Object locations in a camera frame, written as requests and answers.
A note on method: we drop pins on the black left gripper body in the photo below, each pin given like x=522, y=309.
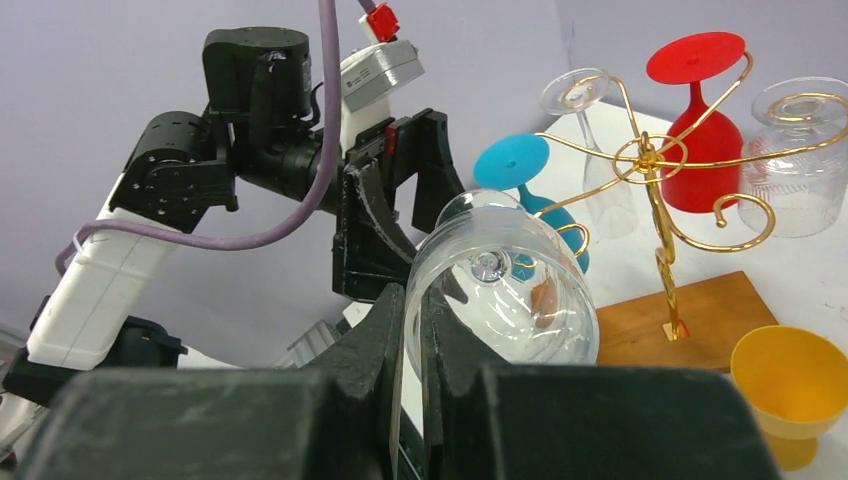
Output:
x=390, y=144

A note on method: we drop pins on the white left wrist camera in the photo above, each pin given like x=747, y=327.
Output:
x=370, y=75

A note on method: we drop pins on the blue plastic goblet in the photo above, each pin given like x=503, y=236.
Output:
x=510, y=163

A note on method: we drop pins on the small clear wine glass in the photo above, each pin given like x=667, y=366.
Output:
x=509, y=277

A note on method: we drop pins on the orange plastic goblet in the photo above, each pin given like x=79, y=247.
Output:
x=795, y=383

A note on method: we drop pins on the gold spiral rack wooden base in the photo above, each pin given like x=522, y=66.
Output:
x=665, y=299

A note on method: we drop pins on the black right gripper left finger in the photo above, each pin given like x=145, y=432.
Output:
x=335, y=418

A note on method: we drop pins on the red plastic goblet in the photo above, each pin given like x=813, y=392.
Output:
x=691, y=60

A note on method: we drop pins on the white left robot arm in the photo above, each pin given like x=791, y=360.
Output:
x=263, y=125

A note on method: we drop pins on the patterned clear glass goblet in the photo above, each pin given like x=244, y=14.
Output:
x=805, y=190

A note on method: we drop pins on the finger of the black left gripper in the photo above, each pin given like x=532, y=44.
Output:
x=437, y=178
x=370, y=250

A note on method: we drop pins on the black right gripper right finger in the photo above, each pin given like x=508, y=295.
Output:
x=486, y=418

